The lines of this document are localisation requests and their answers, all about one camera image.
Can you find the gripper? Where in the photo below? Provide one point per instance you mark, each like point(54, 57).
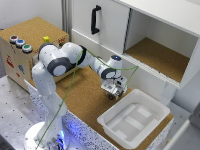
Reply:
point(114, 85)

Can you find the purple block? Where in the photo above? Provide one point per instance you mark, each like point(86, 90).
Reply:
point(110, 97)

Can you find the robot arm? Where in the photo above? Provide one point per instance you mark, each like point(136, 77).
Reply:
point(46, 83)

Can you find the white plastic box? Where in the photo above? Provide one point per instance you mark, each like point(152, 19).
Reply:
point(133, 120)

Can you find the wooden drawer box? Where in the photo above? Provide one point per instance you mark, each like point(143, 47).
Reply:
point(33, 30)

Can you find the white sliding door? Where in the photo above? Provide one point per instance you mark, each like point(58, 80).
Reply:
point(113, 23)

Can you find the white cabinet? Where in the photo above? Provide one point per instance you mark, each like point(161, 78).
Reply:
point(160, 20)

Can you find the yellow block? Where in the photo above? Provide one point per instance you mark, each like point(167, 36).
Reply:
point(46, 39)

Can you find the green button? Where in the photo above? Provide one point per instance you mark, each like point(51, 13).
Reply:
point(27, 48)

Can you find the blue button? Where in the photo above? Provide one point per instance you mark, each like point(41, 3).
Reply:
point(20, 42)

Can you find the red button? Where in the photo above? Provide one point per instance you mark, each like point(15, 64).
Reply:
point(14, 38)

